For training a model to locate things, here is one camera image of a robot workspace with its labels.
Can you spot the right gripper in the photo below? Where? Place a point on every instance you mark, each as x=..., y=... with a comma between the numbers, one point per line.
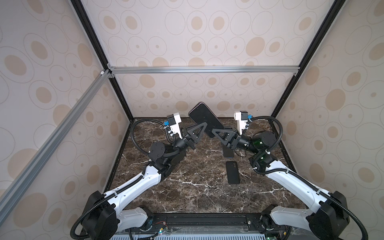
x=232, y=139

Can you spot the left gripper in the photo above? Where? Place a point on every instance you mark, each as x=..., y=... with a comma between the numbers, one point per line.
x=191, y=138

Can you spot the blue phone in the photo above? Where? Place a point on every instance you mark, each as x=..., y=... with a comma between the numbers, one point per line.
x=228, y=152

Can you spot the black phone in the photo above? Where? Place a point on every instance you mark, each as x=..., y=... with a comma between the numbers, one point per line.
x=176, y=159
x=201, y=113

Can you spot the black phone case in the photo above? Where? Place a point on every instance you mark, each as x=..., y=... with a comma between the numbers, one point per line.
x=233, y=173

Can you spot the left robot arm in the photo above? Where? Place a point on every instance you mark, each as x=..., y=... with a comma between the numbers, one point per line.
x=105, y=214

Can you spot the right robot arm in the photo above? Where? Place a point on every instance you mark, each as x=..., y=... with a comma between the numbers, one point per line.
x=327, y=214

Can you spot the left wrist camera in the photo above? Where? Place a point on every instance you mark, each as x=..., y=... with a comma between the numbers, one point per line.
x=172, y=126

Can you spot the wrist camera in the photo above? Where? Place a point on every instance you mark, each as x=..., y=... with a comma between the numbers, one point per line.
x=243, y=120
x=172, y=126

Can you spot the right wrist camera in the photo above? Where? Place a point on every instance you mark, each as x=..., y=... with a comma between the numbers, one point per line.
x=243, y=120

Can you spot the horizontal aluminium rail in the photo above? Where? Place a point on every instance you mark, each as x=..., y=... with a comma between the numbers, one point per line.
x=206, y=70

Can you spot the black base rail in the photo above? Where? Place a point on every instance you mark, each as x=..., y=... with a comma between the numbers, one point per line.
x=228, y=226

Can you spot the left black corner post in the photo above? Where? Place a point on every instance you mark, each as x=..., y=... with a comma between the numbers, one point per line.
x=96, y=44

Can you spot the black corner post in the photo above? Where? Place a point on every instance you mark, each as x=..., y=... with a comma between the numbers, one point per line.
x=324, y=28
x=96, y=44

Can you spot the right black corner post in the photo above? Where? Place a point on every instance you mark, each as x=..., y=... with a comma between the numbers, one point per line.
x=324, y=28

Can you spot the left aluminium rail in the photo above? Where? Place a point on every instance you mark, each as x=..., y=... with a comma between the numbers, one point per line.
x=21, y=184

